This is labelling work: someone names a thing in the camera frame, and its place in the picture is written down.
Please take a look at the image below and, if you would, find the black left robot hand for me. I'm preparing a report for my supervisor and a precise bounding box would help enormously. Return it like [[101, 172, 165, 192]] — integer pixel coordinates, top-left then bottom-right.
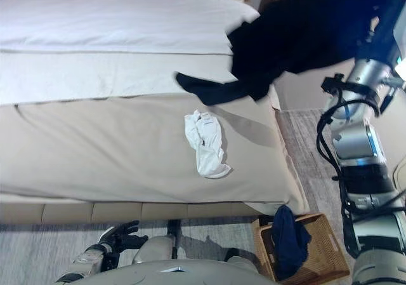
[[98, 220, 149, 254]]

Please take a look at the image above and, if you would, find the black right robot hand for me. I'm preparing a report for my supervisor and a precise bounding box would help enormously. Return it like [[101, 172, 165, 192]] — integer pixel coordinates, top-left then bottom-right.
[[358, 0, 406, 64]]

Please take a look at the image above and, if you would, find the large dark navy garment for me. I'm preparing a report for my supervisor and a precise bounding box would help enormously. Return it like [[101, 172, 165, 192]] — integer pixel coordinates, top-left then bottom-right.
[[176, 0, 394, 107]]

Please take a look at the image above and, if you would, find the white garment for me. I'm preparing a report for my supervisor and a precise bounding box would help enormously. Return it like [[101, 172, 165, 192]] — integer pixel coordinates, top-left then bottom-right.
[[183, 109, 233, 180]]

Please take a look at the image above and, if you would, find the brown wicker basket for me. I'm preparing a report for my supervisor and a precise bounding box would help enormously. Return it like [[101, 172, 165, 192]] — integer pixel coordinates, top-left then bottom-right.
[[252, 213, 351, 282]]

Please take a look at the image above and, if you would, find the silver left robot leg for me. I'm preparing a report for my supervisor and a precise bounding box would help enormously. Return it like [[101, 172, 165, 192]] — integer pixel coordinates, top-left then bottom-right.
[[131, 220, 182, 265]]

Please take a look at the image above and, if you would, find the silver robot leg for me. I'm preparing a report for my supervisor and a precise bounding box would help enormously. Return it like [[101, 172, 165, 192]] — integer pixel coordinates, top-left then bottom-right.
[[131, 220, 182, 265], [223, 248, 265, 274]]

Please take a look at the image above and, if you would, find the grey robot torso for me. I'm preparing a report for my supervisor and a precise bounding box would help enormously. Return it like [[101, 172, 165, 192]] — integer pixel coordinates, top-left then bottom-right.
[[55, 259, 273, 285]]

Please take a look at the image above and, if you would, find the beige bedspread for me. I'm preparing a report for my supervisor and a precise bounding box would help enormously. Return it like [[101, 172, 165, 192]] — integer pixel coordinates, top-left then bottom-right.
[[0, 86, 310, 216]]

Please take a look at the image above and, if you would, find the silver right robot leg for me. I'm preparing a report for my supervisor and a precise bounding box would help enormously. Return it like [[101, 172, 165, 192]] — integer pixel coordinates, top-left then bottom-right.
[[223, 248, 265, 274]]

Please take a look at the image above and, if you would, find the small blue garment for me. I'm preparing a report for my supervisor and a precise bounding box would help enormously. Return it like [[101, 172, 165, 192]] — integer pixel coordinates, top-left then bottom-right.
[[272, 204, 312, 281]]

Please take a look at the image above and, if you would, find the white duvet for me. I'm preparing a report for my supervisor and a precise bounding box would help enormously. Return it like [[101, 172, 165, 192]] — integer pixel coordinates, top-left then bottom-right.
[[0, 0, 261, 105]]

